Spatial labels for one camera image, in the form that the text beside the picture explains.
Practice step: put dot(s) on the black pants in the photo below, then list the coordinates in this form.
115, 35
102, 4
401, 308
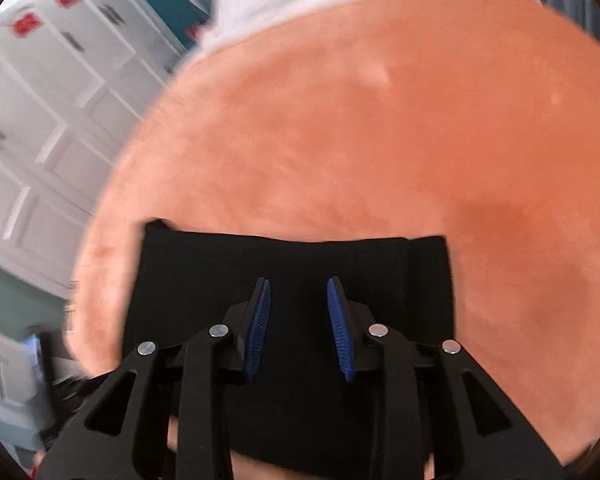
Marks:
298, 411

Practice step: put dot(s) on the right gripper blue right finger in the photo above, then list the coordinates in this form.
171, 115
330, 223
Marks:
435, 403

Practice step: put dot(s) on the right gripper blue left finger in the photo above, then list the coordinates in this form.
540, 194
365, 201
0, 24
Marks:
203, 449

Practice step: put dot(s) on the white wardrobe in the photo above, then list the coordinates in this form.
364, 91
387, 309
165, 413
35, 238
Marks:
76, 76

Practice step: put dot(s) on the orange plush bed blanket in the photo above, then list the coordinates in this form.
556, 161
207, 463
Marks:
475, 119

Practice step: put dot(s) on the red box on nightstand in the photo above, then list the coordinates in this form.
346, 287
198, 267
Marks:
196, 32

